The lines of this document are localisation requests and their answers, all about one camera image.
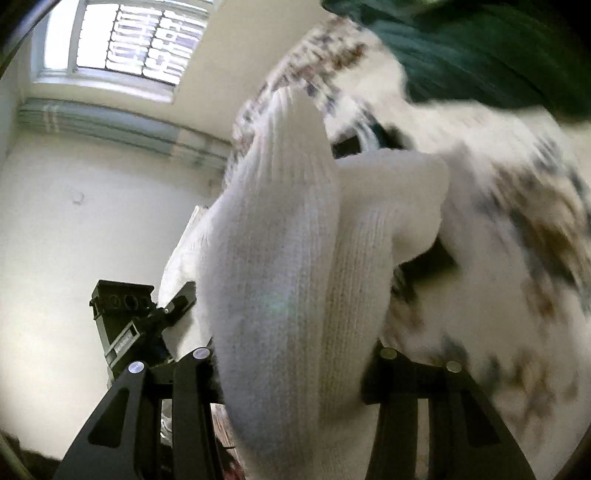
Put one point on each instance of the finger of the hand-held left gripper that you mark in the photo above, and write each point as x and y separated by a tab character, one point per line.
180	300

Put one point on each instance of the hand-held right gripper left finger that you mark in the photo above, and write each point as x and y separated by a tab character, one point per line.
194	392

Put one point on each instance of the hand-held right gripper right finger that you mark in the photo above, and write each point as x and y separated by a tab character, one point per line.
392	392

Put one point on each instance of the white knit sweater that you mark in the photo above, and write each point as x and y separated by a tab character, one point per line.
277	277

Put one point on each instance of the grey-green curtain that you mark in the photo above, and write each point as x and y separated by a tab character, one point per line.
115	127

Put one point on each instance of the floral blanket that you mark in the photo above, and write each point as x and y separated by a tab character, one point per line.
508	230

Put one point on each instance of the striped folded black sweater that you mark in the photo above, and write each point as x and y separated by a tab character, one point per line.
360	141

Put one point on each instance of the barred window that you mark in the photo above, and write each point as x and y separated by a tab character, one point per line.
129	41

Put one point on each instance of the dark green quilt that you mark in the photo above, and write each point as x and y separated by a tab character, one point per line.
485	46

